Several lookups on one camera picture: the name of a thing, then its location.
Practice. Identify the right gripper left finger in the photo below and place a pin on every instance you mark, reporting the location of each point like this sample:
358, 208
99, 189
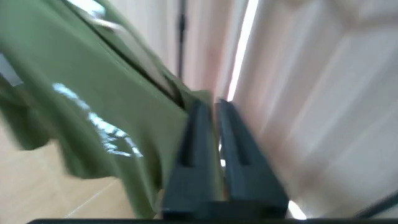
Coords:
192, 183

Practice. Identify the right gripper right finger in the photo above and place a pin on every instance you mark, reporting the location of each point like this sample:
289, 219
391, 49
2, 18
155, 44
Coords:
252, 183

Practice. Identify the green printed t-shirt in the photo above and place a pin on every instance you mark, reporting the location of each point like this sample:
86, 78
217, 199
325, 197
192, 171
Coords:
93, 77

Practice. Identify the black clothes rack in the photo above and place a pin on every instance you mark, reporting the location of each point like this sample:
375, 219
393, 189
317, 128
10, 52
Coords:
181, 37

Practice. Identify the beige curtain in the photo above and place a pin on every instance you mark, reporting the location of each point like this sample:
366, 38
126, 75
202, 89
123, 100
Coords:
326, 93

